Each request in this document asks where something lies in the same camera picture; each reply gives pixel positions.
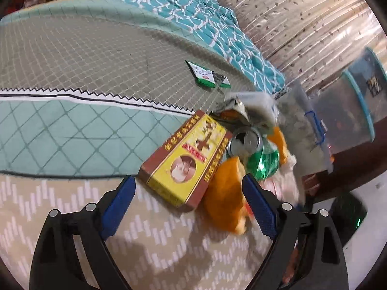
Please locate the teal patterned quilt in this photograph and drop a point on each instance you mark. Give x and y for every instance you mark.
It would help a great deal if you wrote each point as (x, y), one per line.
(218, 27)

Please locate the white snack wrapper bag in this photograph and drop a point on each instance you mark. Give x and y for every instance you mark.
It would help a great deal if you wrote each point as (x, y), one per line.
(254, 109)

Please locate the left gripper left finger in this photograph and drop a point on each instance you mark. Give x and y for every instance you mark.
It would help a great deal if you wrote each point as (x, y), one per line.
(55, 263)

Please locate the green white small packet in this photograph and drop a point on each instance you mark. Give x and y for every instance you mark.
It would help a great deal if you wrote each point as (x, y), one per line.
(208, 78)

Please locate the red yellow cardboard box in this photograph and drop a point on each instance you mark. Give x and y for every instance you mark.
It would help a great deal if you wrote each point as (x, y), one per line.
(181, 169)

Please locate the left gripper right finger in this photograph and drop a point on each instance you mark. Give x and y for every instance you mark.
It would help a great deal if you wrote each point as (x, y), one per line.
(306, 252)

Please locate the white paper bag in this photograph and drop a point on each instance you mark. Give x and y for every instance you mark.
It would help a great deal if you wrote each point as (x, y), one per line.
(283, 183)

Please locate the clear storage bin teal rim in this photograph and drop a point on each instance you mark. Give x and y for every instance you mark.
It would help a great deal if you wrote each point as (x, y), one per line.
(351, 105)

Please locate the clear storage box blue handle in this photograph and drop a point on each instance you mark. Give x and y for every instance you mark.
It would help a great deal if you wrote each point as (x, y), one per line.
(304, 132)

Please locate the green crushed soda can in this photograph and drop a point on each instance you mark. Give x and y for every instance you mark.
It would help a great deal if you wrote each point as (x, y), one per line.
(259, 155)

